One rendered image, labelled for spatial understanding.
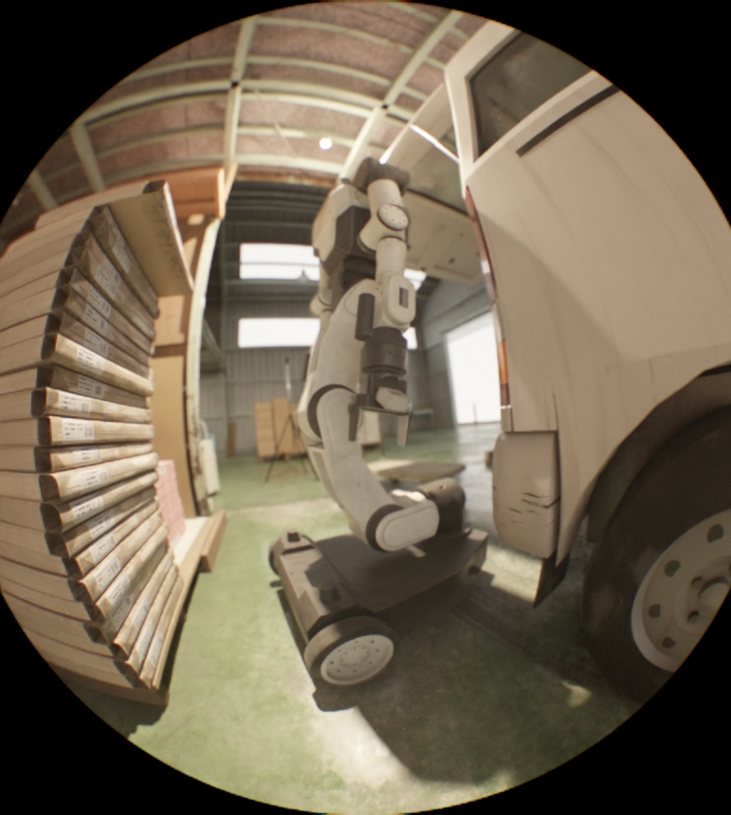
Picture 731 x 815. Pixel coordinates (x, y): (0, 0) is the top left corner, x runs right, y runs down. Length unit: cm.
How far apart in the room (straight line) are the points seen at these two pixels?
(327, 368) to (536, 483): 52
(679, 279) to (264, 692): 100
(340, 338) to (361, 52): 215
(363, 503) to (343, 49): 257
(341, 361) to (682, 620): 91
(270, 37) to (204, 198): 135
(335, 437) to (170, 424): 122
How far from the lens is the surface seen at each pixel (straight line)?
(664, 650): 63
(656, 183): 49
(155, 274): 89
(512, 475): 51
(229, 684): 76
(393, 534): 70
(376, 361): 47
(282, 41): 236
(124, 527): 69
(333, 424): 58
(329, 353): 65
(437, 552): 82
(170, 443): 163
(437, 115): 138
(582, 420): 43
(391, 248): 63
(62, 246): 66
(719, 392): 63
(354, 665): 64
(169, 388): 165
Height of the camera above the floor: 58
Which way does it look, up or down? 3 degrees up
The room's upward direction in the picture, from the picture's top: 5 degrees counter-clockwise
